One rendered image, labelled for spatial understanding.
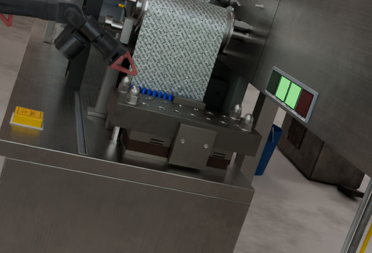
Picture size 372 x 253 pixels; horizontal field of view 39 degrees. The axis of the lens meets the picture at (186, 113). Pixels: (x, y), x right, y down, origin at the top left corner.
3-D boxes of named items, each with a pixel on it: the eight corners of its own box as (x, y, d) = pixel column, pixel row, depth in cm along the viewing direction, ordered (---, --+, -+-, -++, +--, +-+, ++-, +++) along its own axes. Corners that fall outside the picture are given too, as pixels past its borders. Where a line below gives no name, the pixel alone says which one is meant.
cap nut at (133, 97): (123, 98, 136) (128, 82, 134) (137, 102, 137) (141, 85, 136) (125, 102, 132) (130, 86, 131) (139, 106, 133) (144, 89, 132)
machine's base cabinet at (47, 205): (14, 129, 376) (41, 11, 355) (102, 147, 395) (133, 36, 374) (-65, 446, 142) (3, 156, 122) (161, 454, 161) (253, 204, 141)
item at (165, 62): (123, 88, 150) (140, 25, 146) (200, 107, 157) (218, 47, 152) (123, 88, 150) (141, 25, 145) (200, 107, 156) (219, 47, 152)
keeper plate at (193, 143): (166, 160, 138) (179, 120, 135) (202, 167, 141) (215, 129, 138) (168, 164, 135) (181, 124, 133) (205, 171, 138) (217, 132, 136)
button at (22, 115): (14, 114, 139) (16, 105, 138) (41, 119, 141) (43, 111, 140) (12, 123, 132) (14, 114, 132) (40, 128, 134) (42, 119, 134)
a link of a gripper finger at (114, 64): (128, 84, 147) (104, 61, 144) (125, 78, 154) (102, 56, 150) (146, 68, 147) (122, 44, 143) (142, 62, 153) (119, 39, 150)
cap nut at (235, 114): (226, 114, 154) (231, 99, 153) (238, 117, 155) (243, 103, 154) (230, 118, 150) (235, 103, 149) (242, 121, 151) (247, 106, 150)
